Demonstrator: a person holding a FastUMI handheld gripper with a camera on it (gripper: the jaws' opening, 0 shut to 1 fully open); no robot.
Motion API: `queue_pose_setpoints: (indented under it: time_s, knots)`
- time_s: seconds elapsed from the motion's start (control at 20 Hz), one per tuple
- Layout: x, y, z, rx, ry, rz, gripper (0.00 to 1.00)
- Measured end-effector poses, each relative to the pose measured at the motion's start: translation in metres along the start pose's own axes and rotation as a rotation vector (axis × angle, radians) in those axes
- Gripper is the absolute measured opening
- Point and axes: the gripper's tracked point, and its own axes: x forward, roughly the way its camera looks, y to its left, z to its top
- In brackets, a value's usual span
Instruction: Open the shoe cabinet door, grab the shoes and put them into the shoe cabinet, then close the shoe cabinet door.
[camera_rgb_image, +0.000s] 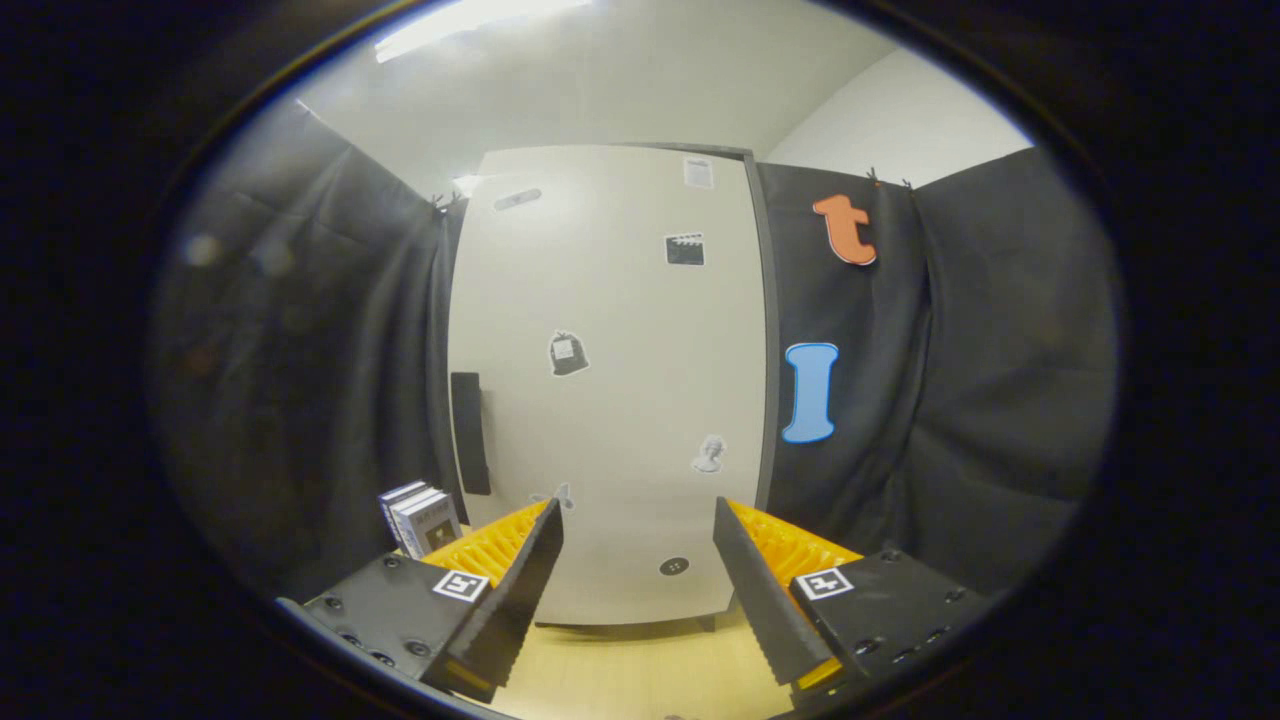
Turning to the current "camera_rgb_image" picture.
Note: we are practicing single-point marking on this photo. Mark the black backdrop cloth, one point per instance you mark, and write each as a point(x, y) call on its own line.
point(1000, 350)

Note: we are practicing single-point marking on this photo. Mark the grey shoe cabinet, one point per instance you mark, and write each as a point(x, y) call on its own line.
point(772, 350)

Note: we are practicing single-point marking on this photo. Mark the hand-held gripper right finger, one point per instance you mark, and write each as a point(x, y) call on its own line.
point(765, 610)

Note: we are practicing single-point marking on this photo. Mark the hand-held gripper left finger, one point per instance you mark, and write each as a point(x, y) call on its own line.
point(515, 610)

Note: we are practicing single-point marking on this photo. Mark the ceiling light panel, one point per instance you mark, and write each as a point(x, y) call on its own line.
point(480, 20)

